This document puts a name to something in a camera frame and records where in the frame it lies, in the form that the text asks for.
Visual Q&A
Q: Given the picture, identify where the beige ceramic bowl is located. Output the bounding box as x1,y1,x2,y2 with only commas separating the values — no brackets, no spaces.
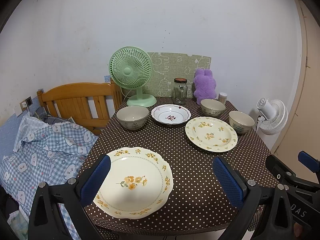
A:
116,106,149,131
229,111,255,134
201,99,226,118

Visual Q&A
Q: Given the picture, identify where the wooden bed headboard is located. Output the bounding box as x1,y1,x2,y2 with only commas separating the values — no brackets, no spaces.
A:
37,81,123,135

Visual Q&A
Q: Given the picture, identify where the glass jar black lid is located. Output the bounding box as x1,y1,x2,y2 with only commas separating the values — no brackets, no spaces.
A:
172,78,188,105

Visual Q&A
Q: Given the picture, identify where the white red-pattern deep plate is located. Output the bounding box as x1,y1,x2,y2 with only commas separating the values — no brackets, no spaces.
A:
151,104,191,125

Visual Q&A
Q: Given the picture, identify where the brown polka-dot tablecloth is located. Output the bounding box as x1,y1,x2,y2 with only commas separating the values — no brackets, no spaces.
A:
77,95,279,237

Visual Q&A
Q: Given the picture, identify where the white standing fan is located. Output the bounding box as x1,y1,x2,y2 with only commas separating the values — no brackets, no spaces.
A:
256,98,288,135

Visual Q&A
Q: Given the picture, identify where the cream yellow-flower round plate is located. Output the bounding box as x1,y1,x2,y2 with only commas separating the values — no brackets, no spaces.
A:
185,116,238,153

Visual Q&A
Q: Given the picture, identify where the green desk fan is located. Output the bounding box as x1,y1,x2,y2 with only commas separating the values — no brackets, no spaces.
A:
108,47,157,107

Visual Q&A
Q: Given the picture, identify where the blue checkered blanket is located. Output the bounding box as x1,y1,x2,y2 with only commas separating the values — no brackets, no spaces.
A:
0,112,99,240

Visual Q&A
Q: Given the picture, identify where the toothpick container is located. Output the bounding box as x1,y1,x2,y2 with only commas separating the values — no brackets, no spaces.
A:
218,92,227,104

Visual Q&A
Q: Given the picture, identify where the green patterned wall mat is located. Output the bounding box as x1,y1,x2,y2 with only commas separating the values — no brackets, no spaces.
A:
143,52,212,98

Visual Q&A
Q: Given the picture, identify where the wall power socket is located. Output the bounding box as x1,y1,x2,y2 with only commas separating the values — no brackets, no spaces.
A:
20,97,33,111

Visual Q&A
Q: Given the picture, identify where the cream yellow-flower scalloped plate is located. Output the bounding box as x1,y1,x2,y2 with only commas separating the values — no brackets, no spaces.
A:
93,147,174,219

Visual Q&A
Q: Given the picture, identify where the beige door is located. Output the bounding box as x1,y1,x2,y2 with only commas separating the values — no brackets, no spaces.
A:
271,0,319,183

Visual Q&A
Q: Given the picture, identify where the purple plush toy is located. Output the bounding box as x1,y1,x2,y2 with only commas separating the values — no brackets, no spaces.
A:
194,68,217,105

